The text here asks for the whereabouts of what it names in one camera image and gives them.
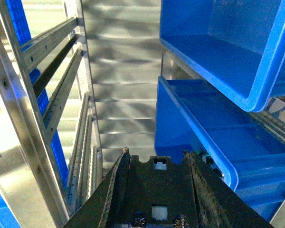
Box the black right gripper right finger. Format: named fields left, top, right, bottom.
left=183, top=151, right=272, bottom=228

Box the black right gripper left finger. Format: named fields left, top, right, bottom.
left=64, top=147, right=131, bottom=228

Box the blue bin with buttons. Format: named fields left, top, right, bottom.
left=154, top=77, right=285, bottom=221

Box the green push button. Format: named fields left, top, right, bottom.
left=196, top=150, right=214, bottom=166

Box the empty blue upper bin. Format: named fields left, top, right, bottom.
left=160, top=0, right=285, bottom=112

